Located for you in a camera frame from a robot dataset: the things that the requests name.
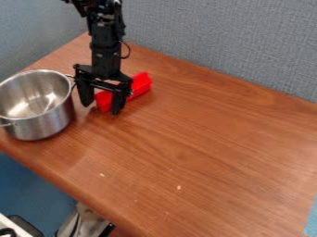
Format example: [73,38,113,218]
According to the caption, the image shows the stainless steel pot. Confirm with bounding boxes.
[0,69,75,141]

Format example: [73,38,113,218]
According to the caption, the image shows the red star-shaped block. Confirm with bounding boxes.
[94,72,153,112]

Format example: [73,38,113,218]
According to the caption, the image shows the metal table leg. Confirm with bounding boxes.
[54,203,115,237]

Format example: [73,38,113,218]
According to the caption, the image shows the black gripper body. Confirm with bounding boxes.
[74,64,133,94]

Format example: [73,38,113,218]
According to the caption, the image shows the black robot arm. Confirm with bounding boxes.
[62,0,133,115]

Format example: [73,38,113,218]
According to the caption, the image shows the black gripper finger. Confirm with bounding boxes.
[110,87,131,115]
[75,78,94,106]

